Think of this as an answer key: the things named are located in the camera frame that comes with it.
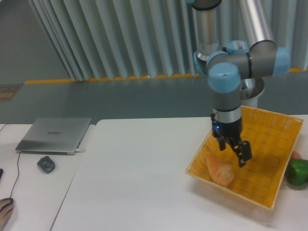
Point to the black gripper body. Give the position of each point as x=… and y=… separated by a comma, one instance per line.
x=226, y=130

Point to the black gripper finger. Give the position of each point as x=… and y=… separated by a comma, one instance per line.
x=242, y=149
x=222, y=142

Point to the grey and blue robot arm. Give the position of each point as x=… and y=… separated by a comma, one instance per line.
x=258, y=56

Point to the yellow woven basket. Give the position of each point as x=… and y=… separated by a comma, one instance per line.
x=272, y=137

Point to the person's hand on mouse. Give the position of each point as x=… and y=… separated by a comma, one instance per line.
x=5, y=214

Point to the red tomato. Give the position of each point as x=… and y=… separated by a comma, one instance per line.
x=295, y=155

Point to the green bell pepper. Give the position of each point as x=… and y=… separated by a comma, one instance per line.
x=297, y=172

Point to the silver laptop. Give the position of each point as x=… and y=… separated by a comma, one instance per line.
x=54, y=135

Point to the black computer mouse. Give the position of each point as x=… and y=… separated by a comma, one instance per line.
x=9, y=200

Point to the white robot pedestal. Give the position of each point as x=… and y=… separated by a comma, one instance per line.
x=251, y=90

